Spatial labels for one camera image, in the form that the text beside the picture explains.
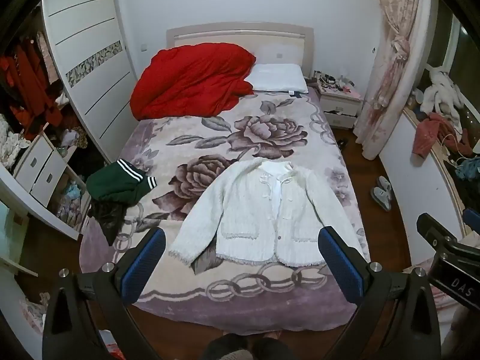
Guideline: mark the person's right forearm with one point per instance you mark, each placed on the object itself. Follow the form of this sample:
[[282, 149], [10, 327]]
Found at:
[[463, 333]]

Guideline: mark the hanging red clothes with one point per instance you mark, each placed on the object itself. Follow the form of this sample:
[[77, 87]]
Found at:
[[30, 78]]

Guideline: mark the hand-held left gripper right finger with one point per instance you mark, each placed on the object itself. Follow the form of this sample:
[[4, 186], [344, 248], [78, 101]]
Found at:
[[341, 266]]

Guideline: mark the beige bed headboard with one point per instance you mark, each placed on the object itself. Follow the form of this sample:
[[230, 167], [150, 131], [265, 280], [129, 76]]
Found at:
[[240, 32]]

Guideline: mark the white pillow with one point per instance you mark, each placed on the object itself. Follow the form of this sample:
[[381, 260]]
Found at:
[[277, 77]]

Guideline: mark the pink floral curtain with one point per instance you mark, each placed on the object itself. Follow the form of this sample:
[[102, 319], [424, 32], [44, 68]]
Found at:
[[393, 63]]

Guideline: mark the grey slipper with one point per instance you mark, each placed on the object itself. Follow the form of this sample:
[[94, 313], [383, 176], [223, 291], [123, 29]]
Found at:
[[383, 183], [380, 198]]

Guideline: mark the white nightstand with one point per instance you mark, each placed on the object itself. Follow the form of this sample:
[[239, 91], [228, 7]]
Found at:
[[341, 105]]

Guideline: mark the floral bed blanket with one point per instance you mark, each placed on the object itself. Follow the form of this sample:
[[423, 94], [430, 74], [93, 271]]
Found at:
[[262, 131]]

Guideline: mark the white fuzzy jacket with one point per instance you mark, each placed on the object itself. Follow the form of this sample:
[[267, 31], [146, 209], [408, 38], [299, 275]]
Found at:
[[243, 210]]

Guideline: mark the white drawer unit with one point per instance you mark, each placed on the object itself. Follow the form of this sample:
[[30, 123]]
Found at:
[[41, 172]]

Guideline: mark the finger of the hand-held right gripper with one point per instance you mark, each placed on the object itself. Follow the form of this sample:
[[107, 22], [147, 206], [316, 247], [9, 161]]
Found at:
[[431, 228], [471, 217]]

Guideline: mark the pink floral cloth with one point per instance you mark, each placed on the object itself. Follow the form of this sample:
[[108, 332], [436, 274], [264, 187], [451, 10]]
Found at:
[[32, 311]]

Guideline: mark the clutter of small nightstand things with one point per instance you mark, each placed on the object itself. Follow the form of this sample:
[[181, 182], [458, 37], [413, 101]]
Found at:
[[332, 80]]

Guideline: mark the small red cloth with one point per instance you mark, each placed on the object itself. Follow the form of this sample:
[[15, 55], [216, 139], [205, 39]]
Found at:
[[112, 349]]

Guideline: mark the green garment with white stripes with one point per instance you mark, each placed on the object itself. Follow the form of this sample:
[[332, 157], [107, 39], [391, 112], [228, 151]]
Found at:
[[116, 183]]

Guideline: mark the teal cloth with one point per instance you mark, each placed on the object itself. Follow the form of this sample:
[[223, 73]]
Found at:
[[468, 168]]

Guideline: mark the white curved window ledge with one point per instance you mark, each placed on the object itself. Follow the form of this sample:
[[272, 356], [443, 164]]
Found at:
[[416, 180]]

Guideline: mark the white plush toy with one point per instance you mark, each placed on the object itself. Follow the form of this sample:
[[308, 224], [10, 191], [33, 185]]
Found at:
[[442, 93]]

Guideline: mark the red garment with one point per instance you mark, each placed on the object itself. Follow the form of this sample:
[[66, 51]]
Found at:
[[427, 133]]

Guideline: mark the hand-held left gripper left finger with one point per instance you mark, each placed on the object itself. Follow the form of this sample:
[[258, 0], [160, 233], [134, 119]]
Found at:
[[144, 266]]

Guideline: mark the dark shoe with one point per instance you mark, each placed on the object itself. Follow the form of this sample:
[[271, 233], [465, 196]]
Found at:
[[342, 142]]

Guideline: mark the white wardrobe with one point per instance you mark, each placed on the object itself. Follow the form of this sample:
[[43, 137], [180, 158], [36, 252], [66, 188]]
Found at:
[[90, 45]]

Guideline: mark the dark cloth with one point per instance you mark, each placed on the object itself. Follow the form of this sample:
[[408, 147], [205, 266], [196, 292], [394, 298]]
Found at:
[[108, 217]]

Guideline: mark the red quilt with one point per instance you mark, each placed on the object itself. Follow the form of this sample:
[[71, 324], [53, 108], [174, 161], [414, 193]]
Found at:
[[187, 82]]

